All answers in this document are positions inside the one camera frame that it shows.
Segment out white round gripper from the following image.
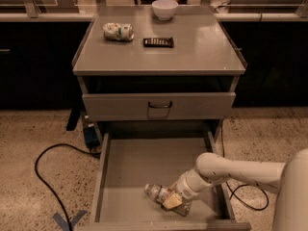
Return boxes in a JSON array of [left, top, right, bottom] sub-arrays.
[[163, 168, 213, 210]]

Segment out clear plastic water bottle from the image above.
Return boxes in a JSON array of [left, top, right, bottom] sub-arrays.
[[144, 184, 192, 217]]

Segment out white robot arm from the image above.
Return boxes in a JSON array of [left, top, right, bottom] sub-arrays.
[[163, 149, 308, 231]]

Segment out open lower grey drawer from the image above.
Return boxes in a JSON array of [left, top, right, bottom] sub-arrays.
[[75, 133, 251, 231]]

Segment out closed upper grey drawer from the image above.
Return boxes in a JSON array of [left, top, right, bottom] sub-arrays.
[[83, 92, 236, 121]]

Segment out grey drawer cabinet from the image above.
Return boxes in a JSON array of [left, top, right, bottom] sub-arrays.
[[73, 6, 246, 137]]

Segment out blue power box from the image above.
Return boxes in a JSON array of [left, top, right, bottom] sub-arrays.
[[83, 126, 100, 149]]

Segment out blue tape cross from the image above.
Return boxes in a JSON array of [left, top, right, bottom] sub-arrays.
[[52, 209, 89, 231]]

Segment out white bowl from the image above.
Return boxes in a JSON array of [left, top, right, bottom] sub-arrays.
[[151, 0, 178, 20]]

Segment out black cable right floor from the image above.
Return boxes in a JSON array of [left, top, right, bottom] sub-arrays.
[[219, 122, 270, 212]]

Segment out black cable floor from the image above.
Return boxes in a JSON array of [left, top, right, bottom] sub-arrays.
[[219, 122, 270, 212], [34, 142, 102, 231]]

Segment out black cable left floor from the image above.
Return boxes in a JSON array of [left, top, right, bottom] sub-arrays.
[[34, 142, 102, 231]]

